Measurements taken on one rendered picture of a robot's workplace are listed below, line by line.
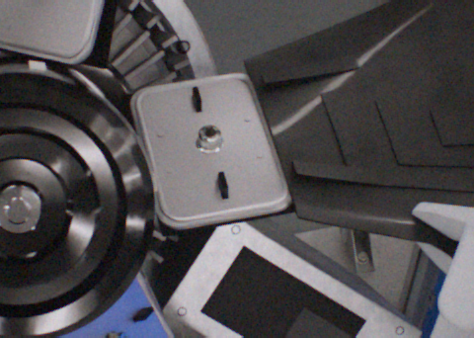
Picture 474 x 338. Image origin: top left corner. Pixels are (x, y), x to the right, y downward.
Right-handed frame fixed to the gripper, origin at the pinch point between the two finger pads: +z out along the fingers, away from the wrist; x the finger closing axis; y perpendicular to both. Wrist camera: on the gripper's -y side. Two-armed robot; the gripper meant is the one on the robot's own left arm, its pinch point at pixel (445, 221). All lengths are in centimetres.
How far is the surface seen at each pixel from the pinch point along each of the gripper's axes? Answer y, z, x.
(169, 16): -6.4, 24.2, 6.9
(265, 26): -50, 54, 67
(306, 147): 1.4, 7.3, -1.6
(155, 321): 10.3, 10.5, 6.9
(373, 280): -54, 35, 124
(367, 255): -58, 39, 124
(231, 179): 5.0, 9.1, -1.5
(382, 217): 2.1, 2.3, -0.9
